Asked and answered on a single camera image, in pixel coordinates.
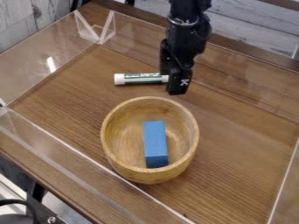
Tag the clear acrylic tray wall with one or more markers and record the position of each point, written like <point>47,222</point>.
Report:
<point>58,92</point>

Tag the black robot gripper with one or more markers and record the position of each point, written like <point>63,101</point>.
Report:
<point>183,44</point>

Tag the blue rectangular block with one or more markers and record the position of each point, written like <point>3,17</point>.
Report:
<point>155,144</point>

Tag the green and white marker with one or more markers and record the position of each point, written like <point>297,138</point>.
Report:
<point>139,78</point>

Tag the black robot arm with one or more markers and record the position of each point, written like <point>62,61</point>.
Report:
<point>186,11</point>

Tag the black metal table frame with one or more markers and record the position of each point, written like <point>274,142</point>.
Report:
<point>46,216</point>

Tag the brown wooden bowl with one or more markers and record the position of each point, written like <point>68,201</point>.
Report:
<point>122,138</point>

